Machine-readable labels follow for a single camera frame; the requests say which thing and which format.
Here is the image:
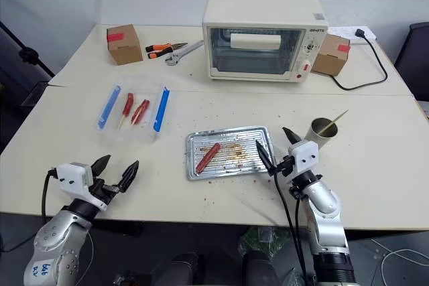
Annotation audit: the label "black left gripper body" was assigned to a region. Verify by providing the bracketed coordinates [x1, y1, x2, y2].
[87, 177, 126, 205]

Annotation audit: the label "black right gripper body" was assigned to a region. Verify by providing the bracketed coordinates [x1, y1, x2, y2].
[268, 155, 296, 177]

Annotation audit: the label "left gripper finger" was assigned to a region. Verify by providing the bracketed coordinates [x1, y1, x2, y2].
[90, 154, 112, 177]
[115, 160, 140, 194]

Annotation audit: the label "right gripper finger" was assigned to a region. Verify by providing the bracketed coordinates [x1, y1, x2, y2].
[255, 139, 278, 177]
[282, 127, 302, 145]

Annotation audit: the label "bamboo skewer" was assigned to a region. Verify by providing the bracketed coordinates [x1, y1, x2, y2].
[316, 109, 350, 137]

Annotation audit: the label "red sausage on skewer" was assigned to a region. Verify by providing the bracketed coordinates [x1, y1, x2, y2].
[130, 98, 151, 127]
[117, 92, 135, 130]

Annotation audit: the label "metal cup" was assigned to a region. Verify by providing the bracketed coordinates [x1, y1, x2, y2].
[307, 117, 339, 150]

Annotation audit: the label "clear container with blue clips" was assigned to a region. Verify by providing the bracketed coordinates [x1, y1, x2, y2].
[93, 76, 172, 145]

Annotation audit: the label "silver baking tray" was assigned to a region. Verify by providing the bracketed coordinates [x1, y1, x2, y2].
[184, 125, 277, 182]

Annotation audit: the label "green packet under table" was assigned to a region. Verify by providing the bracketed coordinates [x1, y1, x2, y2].
[238, 226, 293, 261]

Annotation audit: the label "cardboard box with red tape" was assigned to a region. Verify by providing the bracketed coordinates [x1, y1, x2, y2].
[106, 23, 145, 66]
[311, 33, 352, 78]

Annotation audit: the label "cream toaster oven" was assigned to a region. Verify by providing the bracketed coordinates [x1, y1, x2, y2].
[202, 0, 329, 84]

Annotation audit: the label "white power strip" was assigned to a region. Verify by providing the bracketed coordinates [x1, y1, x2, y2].
[327, 25, 377, 46]

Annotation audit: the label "black stand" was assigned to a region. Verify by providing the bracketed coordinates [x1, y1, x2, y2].
[0, 20, 56, 123]

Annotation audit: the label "orange black pliers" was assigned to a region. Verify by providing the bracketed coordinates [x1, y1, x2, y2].
[144, 42, 189, 60]

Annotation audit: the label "silver adjustable wrench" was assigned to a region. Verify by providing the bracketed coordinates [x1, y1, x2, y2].
[164, 40, 204, 68]

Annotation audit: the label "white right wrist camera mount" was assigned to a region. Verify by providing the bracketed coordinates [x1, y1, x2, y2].
[288, 140, 319, 175]

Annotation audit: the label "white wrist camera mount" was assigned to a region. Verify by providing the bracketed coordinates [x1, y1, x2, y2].
[288, 140, 319, 175]
[54, 161, 109, 212]

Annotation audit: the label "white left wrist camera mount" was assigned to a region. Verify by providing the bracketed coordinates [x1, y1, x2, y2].
[54, 161, 109, 212]

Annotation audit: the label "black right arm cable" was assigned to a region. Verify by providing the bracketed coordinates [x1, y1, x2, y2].
[271, 171, 308, 286]

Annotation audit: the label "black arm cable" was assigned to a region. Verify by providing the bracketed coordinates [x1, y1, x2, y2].
[40, 167, 58, 224]
[271, 171, 308, 286]

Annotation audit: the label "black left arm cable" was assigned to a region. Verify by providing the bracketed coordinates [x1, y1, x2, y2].
[40, 167, 58, 224]

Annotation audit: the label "black floor cable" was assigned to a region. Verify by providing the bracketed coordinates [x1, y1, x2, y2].
[0, 228, 35, 254]

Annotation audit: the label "black oven power cable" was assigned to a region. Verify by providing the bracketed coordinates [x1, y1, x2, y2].
[330, 29, 389, 92]

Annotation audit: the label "white floor cable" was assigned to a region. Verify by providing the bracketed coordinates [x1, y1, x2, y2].
[369, 236, 429, 286]

